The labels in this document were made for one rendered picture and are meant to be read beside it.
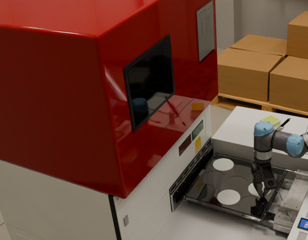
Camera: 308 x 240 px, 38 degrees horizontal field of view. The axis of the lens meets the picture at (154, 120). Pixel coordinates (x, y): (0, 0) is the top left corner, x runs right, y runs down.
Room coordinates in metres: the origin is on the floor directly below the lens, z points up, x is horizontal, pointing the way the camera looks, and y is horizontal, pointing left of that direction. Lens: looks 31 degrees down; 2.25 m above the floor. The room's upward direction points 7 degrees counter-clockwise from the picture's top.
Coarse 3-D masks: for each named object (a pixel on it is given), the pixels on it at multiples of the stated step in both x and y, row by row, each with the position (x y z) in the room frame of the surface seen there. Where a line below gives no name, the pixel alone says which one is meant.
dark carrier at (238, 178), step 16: (240, 160) 1.77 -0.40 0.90; (208, 176) 1.68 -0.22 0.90; (224, 176) 1.66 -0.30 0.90; (240, 176) 1.65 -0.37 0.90; (192, 192) 1.58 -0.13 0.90; (208, 192) 1.56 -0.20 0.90; (240, 192) 1.54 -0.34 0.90; (272, 192) 1.51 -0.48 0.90; (240, 208) 1.44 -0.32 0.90; (256, 208) 1.43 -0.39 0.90
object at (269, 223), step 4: (188, 200) 1.60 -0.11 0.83; (196, 204) 1.58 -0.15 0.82; (208, 208) 1.54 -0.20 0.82; (212, 208) 1.53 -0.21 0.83; (224, 212) 1.50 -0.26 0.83; (228, 212) 1.49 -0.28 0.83; (236, 216) 1.47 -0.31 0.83; (240, 216) 1.46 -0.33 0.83; (248, 220) 1.44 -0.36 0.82; (252, 220) 1.43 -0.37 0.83; (264, 220) 1.40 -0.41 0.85; (268, 220) 1.40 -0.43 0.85; (272, 220) 1.39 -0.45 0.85; (264, 224) 1.40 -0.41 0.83; (268, 224) 1.39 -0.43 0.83; (272, 224) 1.38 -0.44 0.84
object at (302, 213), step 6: (306, 198) 1.39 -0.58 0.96; (306, 204) 1.35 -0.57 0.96; (300, 210) 1.32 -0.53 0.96; (306, 210) 1.31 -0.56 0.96; (300, 216) 1.29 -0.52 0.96; (306, 216) 1.29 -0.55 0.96; (294, 222) 1.26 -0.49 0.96; (294, 228) 1.23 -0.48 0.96; (294, 234) 1.20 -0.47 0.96; (300, 234) 1.20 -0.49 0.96; (306, 234) 1.20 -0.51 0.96
